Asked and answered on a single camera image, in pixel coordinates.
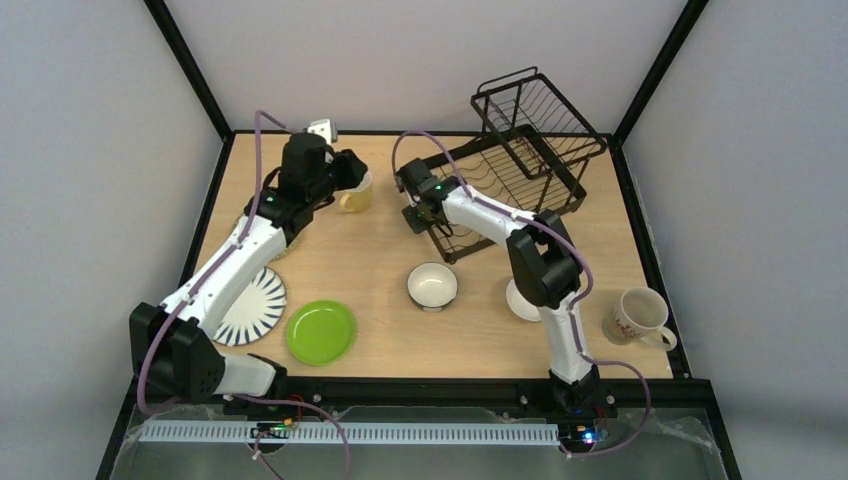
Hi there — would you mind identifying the green plastic plate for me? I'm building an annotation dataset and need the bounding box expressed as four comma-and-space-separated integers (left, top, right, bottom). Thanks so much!
286, 300, 358, 366

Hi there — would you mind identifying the black wire dish rack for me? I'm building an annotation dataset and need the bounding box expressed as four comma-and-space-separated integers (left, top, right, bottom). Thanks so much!
414, 66, 608, 265

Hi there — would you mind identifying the white slotted cable duct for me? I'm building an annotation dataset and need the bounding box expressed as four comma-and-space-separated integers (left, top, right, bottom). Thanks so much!
138, 420, 559, 446

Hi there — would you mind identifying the purple cable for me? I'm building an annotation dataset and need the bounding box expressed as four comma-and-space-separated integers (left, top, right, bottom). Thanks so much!
390, 129, 653, 460
136, 109, 350, 480

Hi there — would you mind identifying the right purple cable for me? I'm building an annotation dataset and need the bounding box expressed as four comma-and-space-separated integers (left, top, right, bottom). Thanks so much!
390, 129, 653, 460

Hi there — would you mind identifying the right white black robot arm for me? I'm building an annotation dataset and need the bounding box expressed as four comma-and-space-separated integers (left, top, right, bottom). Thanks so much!
395, 159, 600, 411

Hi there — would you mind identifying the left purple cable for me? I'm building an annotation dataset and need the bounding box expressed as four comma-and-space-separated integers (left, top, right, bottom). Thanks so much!
136, 109, 350, 480

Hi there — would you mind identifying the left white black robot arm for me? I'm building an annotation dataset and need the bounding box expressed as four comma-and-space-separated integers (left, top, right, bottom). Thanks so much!
129, 132, 368, 413

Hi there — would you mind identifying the black rimmed white bowl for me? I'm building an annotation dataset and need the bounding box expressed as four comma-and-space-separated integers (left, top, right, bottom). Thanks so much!
406, 262, 459, 313

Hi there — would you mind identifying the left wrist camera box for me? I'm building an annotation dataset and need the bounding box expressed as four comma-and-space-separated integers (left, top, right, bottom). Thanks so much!
307, 118, 338, 145

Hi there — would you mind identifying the plain white bowl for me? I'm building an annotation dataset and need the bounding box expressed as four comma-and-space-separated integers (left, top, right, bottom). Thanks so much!
505, 279, 540, 323

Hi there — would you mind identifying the blue striped white plate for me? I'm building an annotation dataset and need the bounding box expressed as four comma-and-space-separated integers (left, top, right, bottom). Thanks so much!
213, 267, 288, 347

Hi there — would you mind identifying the woven bamboo plate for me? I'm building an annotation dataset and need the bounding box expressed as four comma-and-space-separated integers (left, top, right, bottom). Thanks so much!
273, 242, 297, 261

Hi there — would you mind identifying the yellow ceramic mug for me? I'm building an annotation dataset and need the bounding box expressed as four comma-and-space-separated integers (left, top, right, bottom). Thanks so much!
339, 171, 373, 213

